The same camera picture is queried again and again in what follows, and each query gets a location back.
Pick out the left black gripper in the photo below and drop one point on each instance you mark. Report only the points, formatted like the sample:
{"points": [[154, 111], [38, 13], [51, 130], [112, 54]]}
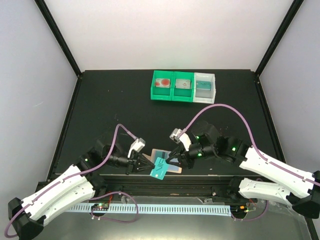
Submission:
{"points": [[134, 164]]}

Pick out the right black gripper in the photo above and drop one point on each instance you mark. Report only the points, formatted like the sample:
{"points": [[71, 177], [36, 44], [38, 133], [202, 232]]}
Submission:
{"points": [[186, 161]]}

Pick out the beige card holder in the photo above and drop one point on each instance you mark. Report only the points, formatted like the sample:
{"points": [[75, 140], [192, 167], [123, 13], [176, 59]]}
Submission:
{"points": [[171, 168]]}

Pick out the teal VIP credit card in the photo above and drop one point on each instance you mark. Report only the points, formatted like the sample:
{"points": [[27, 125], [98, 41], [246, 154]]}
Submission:
{"points": [[160, 169]]}

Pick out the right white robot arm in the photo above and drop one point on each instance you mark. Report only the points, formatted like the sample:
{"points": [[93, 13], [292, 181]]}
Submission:
{"points": [[295, 188]]}

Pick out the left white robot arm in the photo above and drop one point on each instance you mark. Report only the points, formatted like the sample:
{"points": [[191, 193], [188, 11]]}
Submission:
{"points": [[28, 216]]}

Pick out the grey patterned card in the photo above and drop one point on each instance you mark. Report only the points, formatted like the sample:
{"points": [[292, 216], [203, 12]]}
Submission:
{"points": [[181, 83]]}

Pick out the red dotted card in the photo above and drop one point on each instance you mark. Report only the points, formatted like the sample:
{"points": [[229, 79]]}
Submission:
{"points": [[162, 83]]}

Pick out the teal card in bin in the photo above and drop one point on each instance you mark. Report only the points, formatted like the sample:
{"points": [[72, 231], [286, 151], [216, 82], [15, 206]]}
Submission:
{"points": [[202, 85]]}

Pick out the left circuit board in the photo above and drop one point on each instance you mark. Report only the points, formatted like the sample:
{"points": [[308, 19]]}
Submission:
{"points": [[100, 207]]}

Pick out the circuit board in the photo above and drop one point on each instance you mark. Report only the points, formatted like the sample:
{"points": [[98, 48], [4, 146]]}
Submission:
{"points": [[239, 209], [100, 207]]}

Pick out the middle green bin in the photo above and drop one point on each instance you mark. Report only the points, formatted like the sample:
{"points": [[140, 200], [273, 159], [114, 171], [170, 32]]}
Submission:
{"points": [[181, 95]]}

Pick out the green bin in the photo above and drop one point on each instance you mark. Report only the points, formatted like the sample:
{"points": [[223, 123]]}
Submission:
{"points": [[181, 95], [163, 94]]}

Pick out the white bin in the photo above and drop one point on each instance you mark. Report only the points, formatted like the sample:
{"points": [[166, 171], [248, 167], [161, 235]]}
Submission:
{"points": [[205, 97]]}

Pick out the left green bin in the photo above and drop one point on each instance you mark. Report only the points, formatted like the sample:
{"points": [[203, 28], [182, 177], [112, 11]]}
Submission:
{"points": [[163, 94]]}

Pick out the right circuit board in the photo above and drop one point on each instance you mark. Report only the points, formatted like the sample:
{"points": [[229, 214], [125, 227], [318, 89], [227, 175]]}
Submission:
{"points": [[239, 209]]}

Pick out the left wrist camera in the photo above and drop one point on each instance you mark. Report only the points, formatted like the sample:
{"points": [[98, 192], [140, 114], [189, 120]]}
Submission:
{"points": [[136, 146]]}

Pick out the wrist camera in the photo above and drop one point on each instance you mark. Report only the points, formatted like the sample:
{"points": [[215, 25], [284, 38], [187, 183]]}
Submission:
{"points": [[136, 146], [178, 136]]}

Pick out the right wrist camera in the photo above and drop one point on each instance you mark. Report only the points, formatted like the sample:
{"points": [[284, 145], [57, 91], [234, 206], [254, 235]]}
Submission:
{"points": [[178, 136]]}

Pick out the black aluminium rail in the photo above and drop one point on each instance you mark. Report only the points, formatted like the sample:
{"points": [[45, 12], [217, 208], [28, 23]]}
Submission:
{"points": [[172, 185]]}

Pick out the white slotted cable duct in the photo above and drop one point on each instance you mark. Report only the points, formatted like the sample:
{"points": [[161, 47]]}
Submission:
{"points": [[156, 209]]}

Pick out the left black frame post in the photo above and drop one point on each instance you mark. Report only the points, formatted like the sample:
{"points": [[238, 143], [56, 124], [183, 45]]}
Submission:
{"points": [[48, 17]]}

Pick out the black frame post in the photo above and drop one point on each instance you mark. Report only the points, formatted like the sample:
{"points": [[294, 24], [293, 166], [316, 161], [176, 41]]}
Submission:
{"points": [[282, 29], [48, 17]]}

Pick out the right black frame post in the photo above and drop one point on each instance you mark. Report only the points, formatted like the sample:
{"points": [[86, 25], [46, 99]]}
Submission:
{"points": [[282, 29]]}

